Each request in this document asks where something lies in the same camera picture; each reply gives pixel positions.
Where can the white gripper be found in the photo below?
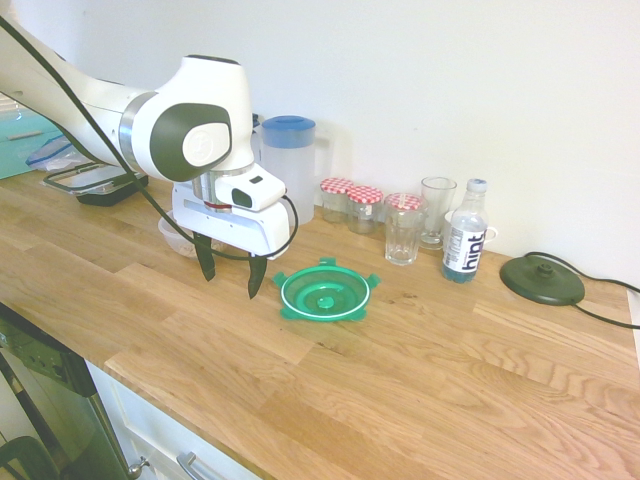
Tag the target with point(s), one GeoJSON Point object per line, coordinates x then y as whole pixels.
{"type": "Point", "coordinates": [225, 226]}

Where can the green round container lid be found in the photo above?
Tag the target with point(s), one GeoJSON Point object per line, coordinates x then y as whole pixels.
{"type": "Point", "coordinates": [325, 300]}

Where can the clear plastic food bowl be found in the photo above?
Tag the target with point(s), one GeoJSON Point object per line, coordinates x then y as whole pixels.
{"type": "Point", "coordinates": [172, 240]}

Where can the pitcher with light blue lid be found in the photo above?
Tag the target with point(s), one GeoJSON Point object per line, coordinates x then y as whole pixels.
{"type": "Point", "coordinates": [290, 165]}

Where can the glass jar red checkered lid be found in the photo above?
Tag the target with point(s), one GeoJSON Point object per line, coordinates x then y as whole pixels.
{"type": "Point", "coordinates": [336, 192]}
{"type": "Point", "coordinates": [405, 201]}
{"type": "Point", "coordinates": [365, 210]}

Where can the black container with clear lid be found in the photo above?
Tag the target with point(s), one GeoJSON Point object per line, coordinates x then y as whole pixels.
{"type": "Point", "coordinates": [90, 182]}

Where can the ribbed clear glass tumbler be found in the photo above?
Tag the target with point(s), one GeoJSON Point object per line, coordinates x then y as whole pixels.
{"type": "Point", "coordinates": [402, 245]}

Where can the white kitchen cabinet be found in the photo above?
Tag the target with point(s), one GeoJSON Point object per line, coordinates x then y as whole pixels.
{"type": "Point", "coordinates": [150, 430]}

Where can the tall footed clear glass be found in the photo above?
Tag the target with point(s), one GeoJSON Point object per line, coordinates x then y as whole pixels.
{"type": "Point", "coordinates": [438, 210]}

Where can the blue zip plastic bag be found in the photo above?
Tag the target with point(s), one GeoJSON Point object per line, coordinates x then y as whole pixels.
{"type": "Point", "coordinates": [47, 155]}

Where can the stainless steel dishwasher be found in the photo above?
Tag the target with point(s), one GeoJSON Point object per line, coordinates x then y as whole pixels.
{"type": "Point", "coordinates": [55, 400]}

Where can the silver cabinet knob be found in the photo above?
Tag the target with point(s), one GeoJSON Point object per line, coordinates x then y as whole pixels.
{"type": "Point", "coordinates": [136, 468]}

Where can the white ceramic mug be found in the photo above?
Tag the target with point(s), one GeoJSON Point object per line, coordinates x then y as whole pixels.
{"type": "Point", "coordinates": [448, 220]}

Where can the hint plastic water bottle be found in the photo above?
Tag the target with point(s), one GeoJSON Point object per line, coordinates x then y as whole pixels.
{"type": "Point", "coordinates": [465, 240]}

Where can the teal bread box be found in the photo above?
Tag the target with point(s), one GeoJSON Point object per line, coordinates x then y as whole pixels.
{"type": "Point", "coordinates": [15, 145]}

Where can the white window blind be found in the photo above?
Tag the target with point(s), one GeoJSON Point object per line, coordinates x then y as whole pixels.
{"type": "Point", "coordinates": [7, 107]}

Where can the dark round kettle base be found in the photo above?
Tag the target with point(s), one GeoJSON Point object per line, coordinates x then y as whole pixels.
{"type": "Point", "coordinates": [542, 282]}

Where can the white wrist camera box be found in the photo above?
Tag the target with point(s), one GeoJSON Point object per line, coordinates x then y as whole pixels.
{"type": "Point", "coordinates": [260, 192]}

